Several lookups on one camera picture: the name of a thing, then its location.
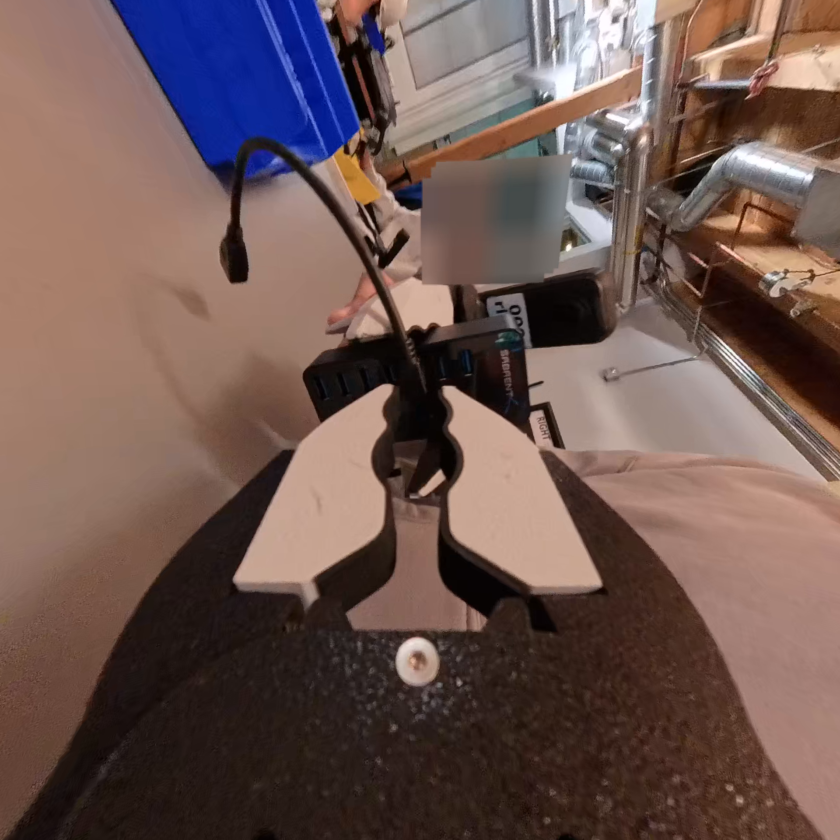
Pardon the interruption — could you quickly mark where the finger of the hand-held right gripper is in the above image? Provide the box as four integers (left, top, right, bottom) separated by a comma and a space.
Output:
344, 283, 455, 343

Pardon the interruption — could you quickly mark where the silver ventilation duct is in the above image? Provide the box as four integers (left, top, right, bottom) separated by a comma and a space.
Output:
646, 141, 840, 244

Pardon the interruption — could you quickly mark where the blue plastic bin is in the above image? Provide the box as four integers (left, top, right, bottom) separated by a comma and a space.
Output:
110, 0, 362, 183

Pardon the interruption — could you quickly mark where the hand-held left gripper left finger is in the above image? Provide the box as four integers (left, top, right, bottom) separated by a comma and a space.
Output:
233, 382, 398, 610

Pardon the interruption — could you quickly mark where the wooden beam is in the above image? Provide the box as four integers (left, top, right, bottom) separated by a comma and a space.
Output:
387, 66, 647, 188

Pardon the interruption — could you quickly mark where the black usb cable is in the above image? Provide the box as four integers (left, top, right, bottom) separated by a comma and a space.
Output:
220, 136, 463, 497

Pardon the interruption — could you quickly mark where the person's right forearm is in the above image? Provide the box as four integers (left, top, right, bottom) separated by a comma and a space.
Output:
558, 448, 840, 840

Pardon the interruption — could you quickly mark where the silver pipe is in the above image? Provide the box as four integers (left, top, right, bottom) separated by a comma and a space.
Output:
610, 20, 677, 312

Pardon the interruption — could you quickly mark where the compact black usb hub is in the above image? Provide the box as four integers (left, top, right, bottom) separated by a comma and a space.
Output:
303, 320, 534, 442

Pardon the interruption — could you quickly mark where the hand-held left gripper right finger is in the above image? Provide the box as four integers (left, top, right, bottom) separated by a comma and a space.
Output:
436, 386, 605, 601

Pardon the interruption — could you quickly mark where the yellow card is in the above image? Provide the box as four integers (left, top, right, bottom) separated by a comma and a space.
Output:
331, 147, 383, 206

